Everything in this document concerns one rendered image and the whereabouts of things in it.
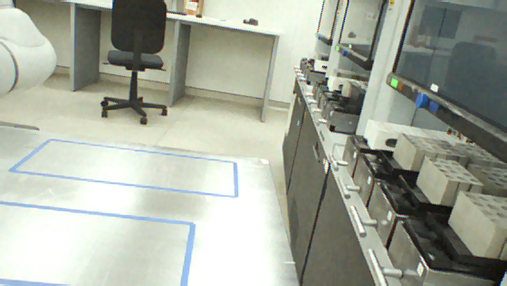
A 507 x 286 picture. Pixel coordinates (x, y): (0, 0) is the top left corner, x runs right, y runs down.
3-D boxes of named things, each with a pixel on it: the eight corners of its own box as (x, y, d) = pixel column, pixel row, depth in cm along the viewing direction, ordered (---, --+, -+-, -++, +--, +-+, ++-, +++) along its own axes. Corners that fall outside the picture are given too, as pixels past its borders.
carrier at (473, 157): (480, 187, 83) (490, 161, 81) (470, 185, 83) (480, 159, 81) (454, 166, 94) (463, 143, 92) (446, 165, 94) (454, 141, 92)
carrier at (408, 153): (417, 176, 83) (426, 150, 81) (408, 176, 83) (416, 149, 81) (400, 157, 94) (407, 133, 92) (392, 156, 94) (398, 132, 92)
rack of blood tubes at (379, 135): (465, 157, 108) (473, 137, 106) (484, 172, 99) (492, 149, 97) (361, 140, 108) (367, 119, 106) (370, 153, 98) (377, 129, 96)
